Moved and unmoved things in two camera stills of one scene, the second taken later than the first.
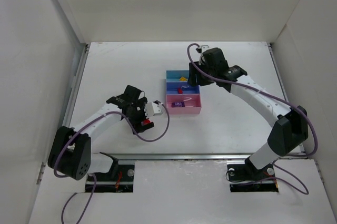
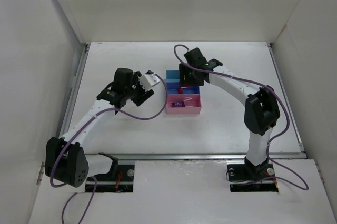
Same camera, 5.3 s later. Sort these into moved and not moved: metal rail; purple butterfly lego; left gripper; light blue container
Moved: left gripper
Not moved: metal rail; purple butterfly lego; light blue container
